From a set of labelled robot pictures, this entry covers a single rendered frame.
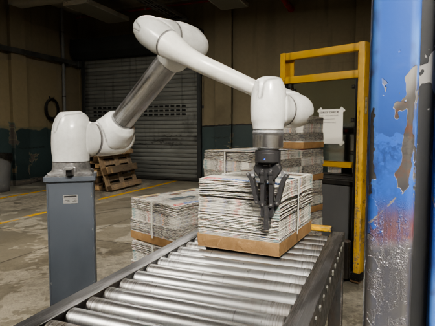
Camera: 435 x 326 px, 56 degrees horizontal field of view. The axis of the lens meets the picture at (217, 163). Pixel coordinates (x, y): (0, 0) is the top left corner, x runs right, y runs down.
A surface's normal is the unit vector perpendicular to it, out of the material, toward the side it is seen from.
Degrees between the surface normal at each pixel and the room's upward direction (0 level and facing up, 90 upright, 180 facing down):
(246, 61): 90
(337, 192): 90
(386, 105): 90
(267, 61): 90
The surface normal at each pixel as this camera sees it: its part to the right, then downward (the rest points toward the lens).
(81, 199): 0.26, 0.07
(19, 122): 0.93, 0.03
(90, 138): 0.82, 0.02
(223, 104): -0.37, 0.07
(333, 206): -0.68, 0.06
